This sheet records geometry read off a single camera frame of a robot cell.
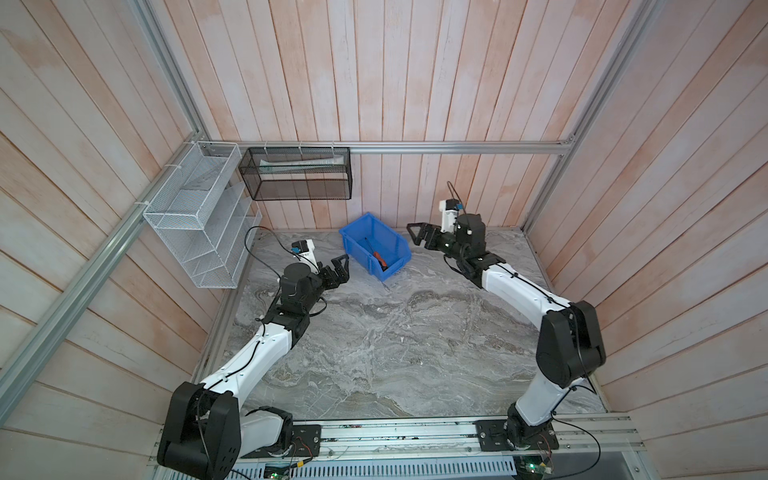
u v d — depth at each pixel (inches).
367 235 45.3
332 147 36.5
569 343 18.4
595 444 26.0
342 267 29.6
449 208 30.2
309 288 25.1
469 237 26.2
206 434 15.6
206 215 28.2
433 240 30.2
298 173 41.0
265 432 24.2
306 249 28.0
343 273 29.1
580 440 28.9
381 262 41.8
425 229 30.0
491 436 28.9
